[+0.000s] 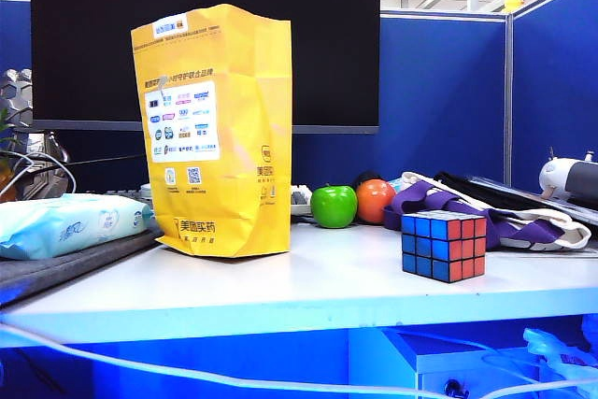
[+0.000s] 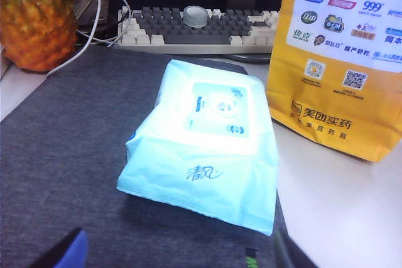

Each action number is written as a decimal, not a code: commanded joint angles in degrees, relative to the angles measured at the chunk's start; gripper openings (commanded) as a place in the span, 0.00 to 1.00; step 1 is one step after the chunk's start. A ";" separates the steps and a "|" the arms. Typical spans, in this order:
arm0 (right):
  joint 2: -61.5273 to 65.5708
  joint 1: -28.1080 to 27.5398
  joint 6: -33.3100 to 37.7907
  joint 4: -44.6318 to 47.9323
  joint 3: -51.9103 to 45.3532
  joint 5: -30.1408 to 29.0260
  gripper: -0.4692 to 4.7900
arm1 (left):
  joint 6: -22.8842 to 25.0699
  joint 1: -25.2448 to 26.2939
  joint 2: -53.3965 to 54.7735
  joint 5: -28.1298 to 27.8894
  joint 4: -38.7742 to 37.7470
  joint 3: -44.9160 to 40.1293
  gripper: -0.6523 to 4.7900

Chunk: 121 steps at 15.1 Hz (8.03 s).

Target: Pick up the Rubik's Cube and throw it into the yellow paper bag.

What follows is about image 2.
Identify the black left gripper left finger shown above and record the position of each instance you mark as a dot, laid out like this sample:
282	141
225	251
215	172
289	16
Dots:
69	250

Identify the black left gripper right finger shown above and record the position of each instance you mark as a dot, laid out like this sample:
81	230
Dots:
284	254

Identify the yellow paper bag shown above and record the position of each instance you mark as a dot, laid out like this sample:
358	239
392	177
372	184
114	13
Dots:
340	61

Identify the grey desk mat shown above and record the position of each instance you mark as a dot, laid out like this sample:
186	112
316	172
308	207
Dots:
78	155

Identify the light blue wet wipes pack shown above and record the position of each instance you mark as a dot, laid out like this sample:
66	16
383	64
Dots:
201	142

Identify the pineapple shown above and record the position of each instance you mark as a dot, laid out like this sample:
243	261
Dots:
33	26

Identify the grey and white keyboard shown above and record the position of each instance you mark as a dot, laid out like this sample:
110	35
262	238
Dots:
194	28

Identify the clear tape roll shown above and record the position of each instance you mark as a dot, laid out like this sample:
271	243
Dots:
195	16

